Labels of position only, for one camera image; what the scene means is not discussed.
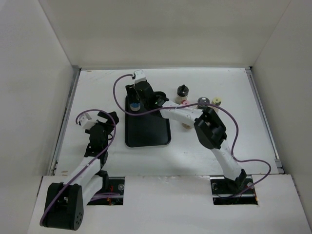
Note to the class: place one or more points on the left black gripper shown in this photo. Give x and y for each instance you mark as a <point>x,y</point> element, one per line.
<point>109,125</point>

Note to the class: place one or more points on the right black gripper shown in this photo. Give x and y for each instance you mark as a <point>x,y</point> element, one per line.
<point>131,91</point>

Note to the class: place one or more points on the silver lid blue label jar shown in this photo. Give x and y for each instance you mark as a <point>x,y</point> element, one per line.
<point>135,107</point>

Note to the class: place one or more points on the black round cap spice bottle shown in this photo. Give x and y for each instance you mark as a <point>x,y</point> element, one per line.
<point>186,126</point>

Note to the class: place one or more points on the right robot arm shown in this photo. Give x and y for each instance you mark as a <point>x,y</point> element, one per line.
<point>209,128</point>

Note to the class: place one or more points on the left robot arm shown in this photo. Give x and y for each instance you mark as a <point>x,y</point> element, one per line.
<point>66,201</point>

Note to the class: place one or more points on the black rectangular plastic tray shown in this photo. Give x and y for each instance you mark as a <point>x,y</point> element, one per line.
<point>146,130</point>

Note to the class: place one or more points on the black knob cap spice bottle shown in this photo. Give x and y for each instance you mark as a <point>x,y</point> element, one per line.
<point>181,94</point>

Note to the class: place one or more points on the pink cap spice bottle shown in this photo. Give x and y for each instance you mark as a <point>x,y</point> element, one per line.
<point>185,102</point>

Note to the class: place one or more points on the black flip cap spice bottle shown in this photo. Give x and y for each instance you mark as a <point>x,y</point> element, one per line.
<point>202,103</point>

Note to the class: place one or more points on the yellow cap spice bottle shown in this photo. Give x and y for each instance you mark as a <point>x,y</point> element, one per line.
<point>216,102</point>

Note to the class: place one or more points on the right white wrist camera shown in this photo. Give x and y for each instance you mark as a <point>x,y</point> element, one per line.
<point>138,76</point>

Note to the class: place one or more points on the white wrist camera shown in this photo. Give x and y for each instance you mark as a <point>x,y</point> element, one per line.
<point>138,76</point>
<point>86,122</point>

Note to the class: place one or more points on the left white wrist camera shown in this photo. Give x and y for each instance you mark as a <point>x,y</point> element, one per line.
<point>86,122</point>

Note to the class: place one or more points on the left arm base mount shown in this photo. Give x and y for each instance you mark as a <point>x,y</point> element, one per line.
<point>111,193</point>

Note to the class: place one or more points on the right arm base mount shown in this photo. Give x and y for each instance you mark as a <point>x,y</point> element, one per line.
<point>223,195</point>

